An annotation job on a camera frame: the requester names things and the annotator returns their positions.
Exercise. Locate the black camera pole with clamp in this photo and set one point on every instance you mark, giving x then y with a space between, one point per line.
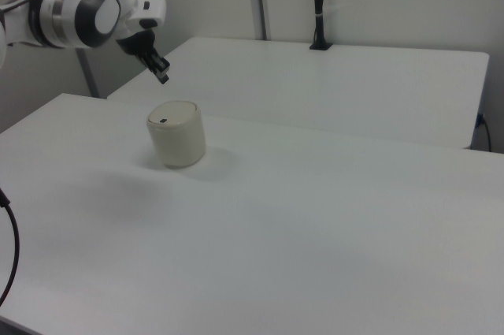
319 4

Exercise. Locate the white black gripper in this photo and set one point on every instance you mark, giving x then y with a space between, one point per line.
147 16

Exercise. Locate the small beige trash bin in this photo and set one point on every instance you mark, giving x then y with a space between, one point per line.
177 133

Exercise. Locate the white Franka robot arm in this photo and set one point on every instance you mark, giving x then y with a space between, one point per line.
78 8

